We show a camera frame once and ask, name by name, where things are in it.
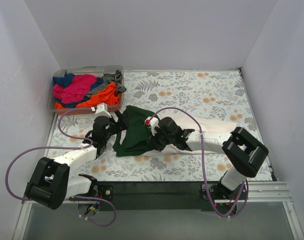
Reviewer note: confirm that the grey t-shirt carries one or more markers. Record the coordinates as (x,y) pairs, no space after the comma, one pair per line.
(107,78)

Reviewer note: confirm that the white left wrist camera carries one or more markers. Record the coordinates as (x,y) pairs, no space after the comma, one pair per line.
(101,110)

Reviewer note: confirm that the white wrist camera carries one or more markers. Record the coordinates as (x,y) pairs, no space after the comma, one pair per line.
(101,110)
(151,123)

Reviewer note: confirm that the orange t-shirt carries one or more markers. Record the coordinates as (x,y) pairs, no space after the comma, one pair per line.
(105,96)

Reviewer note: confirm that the aluminium frame rail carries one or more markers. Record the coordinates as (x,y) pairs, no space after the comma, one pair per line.
(268,191)

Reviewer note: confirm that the navy blue t-shirt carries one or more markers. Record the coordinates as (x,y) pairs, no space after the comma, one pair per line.
(64,80)

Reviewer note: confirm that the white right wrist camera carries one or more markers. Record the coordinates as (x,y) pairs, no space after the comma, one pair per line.
(151,123)

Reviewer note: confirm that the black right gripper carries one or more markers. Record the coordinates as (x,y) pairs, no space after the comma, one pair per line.
(155,139)

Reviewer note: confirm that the floral patterned table mat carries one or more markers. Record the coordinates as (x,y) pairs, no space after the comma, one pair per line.
(213,95)

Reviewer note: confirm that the pink t-shirt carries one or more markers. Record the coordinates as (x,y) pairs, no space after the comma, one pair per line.
(74,87)

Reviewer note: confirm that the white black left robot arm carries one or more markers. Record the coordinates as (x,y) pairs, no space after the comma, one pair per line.
(51,182)

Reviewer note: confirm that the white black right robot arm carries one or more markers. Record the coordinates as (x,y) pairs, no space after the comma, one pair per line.
(244,151)

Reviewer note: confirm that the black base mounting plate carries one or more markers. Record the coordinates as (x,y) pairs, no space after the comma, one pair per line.
(154,195)

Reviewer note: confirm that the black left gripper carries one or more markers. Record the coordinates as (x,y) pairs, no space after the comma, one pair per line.
(114,123)

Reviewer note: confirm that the clear plastic bin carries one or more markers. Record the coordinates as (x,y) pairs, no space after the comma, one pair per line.
(77,88)

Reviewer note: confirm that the white and green t-shirt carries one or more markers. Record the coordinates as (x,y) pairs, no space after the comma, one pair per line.
(135,140)

